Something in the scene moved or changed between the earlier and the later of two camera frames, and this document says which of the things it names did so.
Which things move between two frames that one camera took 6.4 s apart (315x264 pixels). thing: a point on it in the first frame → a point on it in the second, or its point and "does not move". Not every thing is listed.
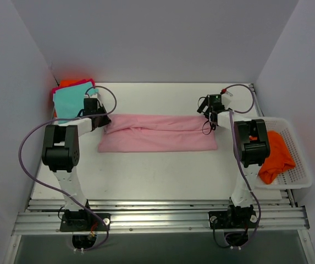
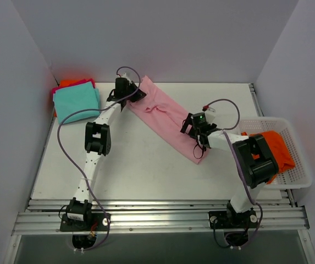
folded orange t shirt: x=64 y=82 does not move
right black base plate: x=233 y=219 does not move
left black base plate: x=83 y=222 does not move
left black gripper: x=103 y=120 → x=131 y=93
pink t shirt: x=156 y=132 → x=167 y=114
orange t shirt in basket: x=278 y=159 does not move
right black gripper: x=206 y=106 → x=189 y=125
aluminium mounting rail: x=274 y=216 does not move
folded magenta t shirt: x=78 y=82 does not move
